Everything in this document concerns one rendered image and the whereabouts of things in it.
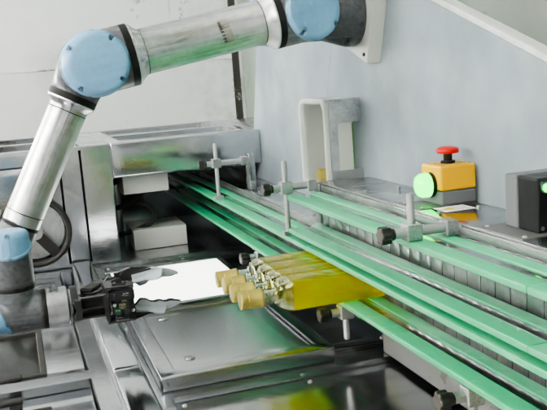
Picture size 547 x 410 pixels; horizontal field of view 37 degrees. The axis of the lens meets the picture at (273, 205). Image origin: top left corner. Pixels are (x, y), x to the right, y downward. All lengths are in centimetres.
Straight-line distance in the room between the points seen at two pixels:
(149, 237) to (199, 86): 279
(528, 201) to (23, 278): 89
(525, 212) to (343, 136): 76
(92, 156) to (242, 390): 124
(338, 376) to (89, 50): 74
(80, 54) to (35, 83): 382
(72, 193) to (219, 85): 301
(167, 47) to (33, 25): 382
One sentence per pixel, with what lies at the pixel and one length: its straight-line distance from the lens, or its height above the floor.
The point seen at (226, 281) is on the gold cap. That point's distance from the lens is 159.
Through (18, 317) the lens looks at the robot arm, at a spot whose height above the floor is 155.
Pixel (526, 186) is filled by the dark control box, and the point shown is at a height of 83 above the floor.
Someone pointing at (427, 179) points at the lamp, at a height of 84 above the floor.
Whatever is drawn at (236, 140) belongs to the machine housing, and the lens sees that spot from 264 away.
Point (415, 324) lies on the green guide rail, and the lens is 141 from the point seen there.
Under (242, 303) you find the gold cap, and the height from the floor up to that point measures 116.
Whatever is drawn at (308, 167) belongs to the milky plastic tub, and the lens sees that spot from 202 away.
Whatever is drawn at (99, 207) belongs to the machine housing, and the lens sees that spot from 258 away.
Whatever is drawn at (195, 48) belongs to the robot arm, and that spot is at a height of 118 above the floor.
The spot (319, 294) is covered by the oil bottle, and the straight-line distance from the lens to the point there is 151.
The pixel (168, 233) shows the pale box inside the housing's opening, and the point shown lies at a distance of 275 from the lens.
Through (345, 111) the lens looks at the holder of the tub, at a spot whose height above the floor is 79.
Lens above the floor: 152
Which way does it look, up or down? 17 degrees down
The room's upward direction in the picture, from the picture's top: 97 degrees counter-clockwise
